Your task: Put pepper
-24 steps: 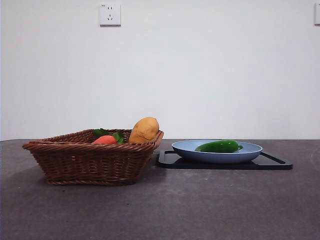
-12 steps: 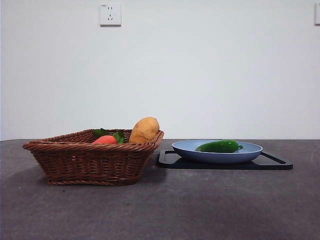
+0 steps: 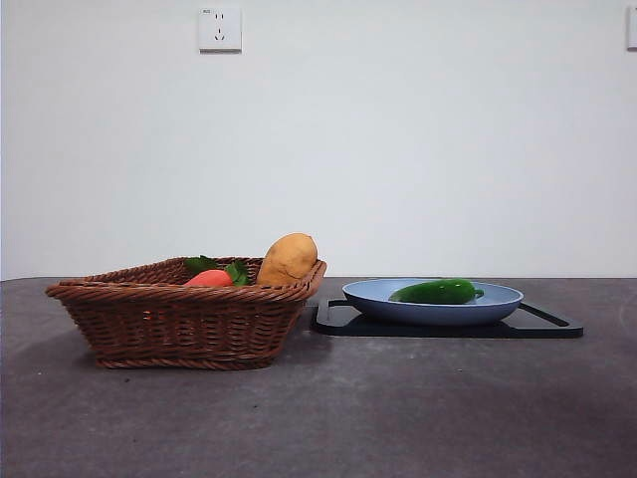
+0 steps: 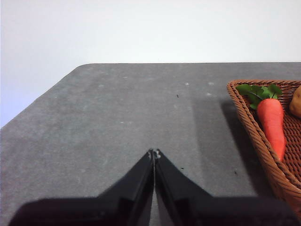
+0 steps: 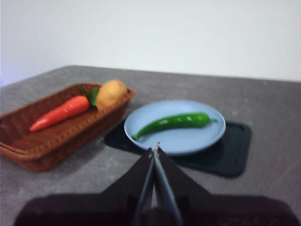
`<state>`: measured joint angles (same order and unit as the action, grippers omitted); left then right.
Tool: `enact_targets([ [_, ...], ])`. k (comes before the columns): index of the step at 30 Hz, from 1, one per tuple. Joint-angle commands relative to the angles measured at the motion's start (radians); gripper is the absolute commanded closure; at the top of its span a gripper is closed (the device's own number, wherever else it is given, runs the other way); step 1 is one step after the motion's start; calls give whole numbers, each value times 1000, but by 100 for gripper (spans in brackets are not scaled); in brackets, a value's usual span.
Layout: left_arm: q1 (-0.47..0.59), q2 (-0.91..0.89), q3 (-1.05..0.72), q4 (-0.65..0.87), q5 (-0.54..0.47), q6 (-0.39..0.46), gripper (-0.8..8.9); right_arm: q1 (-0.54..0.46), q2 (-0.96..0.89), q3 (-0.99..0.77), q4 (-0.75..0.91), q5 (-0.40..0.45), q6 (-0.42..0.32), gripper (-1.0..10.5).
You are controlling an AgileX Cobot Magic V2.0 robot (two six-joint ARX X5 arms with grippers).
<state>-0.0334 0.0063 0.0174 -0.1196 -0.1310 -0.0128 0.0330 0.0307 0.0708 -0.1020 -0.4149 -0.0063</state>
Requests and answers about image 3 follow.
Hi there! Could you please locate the tan potato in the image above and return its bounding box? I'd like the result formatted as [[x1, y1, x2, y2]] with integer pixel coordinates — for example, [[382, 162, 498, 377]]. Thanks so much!
[[256, 232, 319, 287]]

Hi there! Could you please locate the white wall socket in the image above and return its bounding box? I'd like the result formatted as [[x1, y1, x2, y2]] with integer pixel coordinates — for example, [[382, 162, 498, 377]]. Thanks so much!
[[198, 6, 244, 54]]

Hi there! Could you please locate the black flat tray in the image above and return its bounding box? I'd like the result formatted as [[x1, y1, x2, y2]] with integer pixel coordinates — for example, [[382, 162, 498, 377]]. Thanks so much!
[[312, 297, 585, 340]]

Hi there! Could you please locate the orange carrot with green leaves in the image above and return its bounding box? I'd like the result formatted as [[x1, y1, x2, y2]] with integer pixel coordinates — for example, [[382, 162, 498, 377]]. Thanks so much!
[[182, 255, 252, 288]]

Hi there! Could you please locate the blue round plate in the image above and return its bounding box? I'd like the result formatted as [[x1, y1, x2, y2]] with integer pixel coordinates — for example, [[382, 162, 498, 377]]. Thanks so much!
[[341, 277, 525, 328]]

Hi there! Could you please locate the brown wicker basket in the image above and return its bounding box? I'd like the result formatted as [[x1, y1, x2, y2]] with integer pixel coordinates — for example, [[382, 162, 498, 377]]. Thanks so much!
[[45, 256, 328, 370]]

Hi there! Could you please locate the green pepper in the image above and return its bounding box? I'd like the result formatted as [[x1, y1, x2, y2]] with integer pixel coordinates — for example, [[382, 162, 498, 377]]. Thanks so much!
[[388, 278, 485, 305]]

